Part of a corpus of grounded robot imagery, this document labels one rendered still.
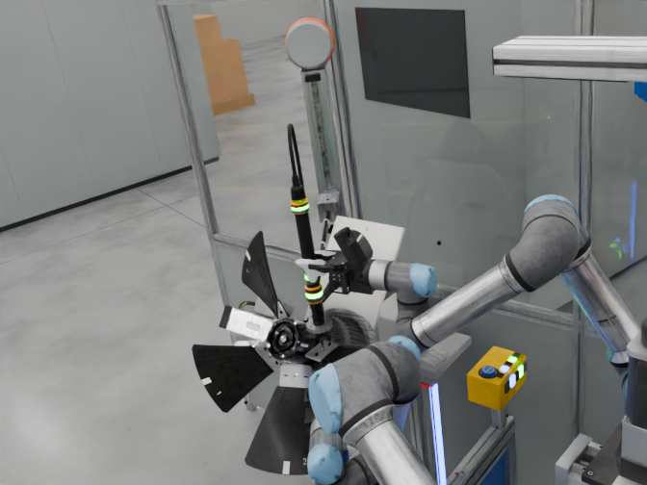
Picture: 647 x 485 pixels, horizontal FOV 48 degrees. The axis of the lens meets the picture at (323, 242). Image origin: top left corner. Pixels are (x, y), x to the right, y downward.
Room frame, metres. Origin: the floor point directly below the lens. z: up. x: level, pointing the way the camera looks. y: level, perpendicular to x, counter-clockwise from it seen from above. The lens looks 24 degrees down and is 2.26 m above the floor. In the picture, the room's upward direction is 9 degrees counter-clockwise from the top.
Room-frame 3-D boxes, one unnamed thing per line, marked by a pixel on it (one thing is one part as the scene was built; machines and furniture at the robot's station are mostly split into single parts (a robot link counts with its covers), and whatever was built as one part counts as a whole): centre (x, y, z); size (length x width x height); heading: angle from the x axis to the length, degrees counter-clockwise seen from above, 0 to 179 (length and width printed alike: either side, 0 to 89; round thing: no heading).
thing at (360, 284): (1.62, -0.06, 1.44); 0.12 x 0.08 x 0.09; 57
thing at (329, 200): (2.30, -0.04, 1.35); 0.10 x 0.07 x 0.08; 172
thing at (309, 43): (2.39, -0.05, 1.88); 0.17 x 0.15 x 0.16; 47
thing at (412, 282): (1.53, -0.19, 1.44); 0.11 x 0.08 x 0.09; 57
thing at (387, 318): (2.24, -0.21, 0.91); 0.17 x 0.16 x 0.11; 137
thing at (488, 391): (1.65, -0.42, 1.02); 0.16 x 0.10 x 0.11; 137
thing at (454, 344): (2.16, -0.24, 0.84); 0.36 x 0.24 x 0.03; 47
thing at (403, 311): (1.51, -0.19, 1.34); 0.11 x 0.08 x 0.11; 161
